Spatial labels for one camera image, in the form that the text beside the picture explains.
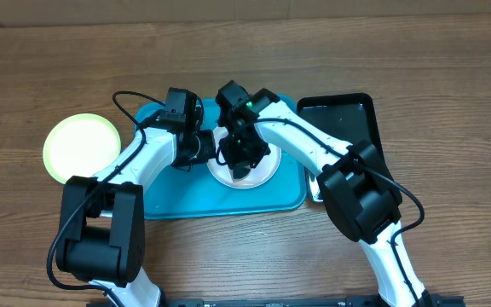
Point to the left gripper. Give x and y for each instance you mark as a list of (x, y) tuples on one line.
[(207, 136)]

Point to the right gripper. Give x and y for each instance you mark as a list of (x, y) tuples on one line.
[(239, 157)]

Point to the white plate with stain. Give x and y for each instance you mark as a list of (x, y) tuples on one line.
[(255, 176)]

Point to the yellow-green plate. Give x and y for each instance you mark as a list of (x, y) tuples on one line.
[(80, 145)]

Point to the green scrub sponge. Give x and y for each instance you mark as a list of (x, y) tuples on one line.
[(238, 172)]

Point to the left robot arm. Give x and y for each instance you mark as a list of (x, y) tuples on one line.
[(100, 244)]

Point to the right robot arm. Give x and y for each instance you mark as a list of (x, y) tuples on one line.
[(360, 196)]

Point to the teal plastic tray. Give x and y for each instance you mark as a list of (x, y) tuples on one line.
[(171, 194)]

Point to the black water tray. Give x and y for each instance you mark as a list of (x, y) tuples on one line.
[(348, 117)]

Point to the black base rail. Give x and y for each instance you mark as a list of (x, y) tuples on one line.
[(350, 301)]

